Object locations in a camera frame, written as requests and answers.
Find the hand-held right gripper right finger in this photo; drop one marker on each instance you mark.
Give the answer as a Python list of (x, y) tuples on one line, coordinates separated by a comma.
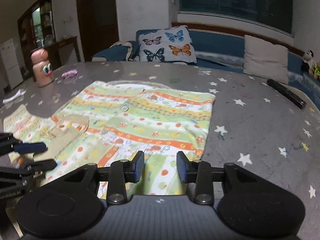
[(181, 167)]

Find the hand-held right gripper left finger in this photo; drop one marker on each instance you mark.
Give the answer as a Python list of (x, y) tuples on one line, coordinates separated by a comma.
[(139, 167)]

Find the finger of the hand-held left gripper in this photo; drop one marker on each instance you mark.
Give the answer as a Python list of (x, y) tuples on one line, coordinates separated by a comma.
[(42, 165), (30, 147)]

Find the patterned baby garment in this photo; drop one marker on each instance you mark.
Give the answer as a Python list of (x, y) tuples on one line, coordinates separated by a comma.
[(150, 120)]

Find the beige cloth on sofa arm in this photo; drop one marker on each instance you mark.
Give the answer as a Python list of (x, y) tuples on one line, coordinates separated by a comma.
[(122, 48)]

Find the small white cloth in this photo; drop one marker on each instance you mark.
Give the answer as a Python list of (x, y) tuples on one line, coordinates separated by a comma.
[(15, 97)]

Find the grey star tablecloth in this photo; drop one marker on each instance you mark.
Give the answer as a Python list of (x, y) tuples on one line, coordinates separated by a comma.
[(250, 130)]

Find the pink cartoon face bottle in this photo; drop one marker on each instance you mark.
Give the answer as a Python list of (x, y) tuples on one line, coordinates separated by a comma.
[(42, 67)]

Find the small pink wrapper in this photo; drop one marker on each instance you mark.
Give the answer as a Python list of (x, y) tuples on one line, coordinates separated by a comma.
[(69, 73)]

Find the white refrigerator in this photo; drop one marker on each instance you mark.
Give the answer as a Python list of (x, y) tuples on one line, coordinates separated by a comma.
[(10, 62)]

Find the dark wooden sideboard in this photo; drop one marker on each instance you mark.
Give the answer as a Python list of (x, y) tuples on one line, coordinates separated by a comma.
[(63, 50)]

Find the butterfly print cushion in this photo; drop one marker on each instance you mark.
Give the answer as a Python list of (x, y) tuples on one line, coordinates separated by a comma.
[(166, 45)]

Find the blue sofa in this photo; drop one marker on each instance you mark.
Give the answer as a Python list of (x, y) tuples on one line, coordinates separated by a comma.
[(217, 47)]

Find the wooden display cabinet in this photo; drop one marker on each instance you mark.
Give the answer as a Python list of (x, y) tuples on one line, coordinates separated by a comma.
[(37, 22)]

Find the black remote control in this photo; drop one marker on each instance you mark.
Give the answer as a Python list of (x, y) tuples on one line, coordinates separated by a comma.
[(286, 93)]

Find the plain beige cushion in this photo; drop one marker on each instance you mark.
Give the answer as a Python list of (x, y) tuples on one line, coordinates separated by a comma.
[(266, 58)]

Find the dark wooden door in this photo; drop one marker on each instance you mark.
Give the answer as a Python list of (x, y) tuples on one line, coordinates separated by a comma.
[(97, 17)]

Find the panda plush toy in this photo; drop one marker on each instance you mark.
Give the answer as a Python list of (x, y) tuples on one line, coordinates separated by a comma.
[(308, 60)]

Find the dark window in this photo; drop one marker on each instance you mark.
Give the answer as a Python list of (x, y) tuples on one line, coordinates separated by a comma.
[(237, 0)]

